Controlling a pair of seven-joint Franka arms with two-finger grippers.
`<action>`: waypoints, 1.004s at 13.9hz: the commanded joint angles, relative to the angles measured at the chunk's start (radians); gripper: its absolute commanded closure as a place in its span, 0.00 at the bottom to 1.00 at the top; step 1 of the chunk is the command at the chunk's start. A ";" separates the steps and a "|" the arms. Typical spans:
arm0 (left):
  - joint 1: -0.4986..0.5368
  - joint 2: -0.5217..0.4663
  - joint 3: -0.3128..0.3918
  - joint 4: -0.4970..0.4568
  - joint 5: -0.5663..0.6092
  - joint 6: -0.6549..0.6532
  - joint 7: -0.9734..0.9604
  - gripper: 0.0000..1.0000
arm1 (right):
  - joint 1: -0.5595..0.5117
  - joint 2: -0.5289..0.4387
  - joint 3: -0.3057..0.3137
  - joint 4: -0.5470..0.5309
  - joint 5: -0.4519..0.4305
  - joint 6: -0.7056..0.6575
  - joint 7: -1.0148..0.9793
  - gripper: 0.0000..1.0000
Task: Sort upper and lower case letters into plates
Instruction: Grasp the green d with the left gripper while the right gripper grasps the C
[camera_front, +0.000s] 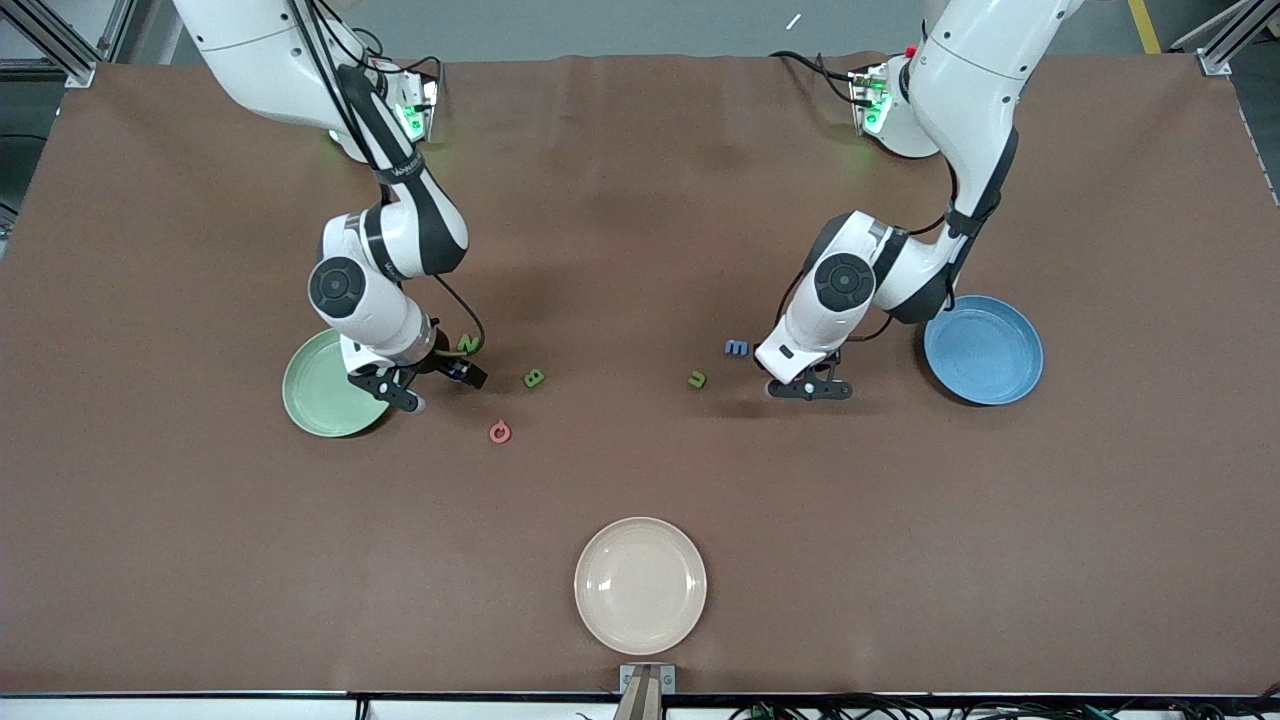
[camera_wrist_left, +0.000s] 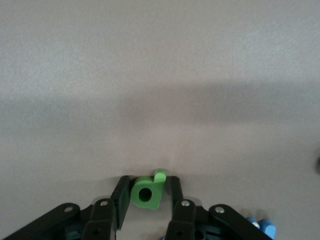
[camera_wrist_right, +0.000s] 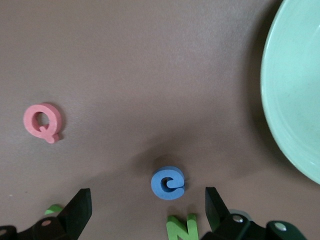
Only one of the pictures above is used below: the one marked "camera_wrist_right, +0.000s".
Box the green letter N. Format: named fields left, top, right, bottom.
left=166, top=212, right=200, bottom=240

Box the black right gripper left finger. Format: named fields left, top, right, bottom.
left=16, top=188, right=93, bottom=240

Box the light green plate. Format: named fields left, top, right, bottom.
left=259, top=0, right=320, bottom=186

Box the pink letter Q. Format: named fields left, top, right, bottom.
left=22, top=102, right=63, bottom=145

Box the brown table mat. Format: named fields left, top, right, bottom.
left=0, top=0, right=320, bottom=240

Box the green letter B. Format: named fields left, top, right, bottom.
left=44, top=204, right=64, bottom=216

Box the blue letter G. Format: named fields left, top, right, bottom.
left=150, top=165, right=187, bottom=201

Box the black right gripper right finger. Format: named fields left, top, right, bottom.
left=201, top=186, right=266, bottom=240

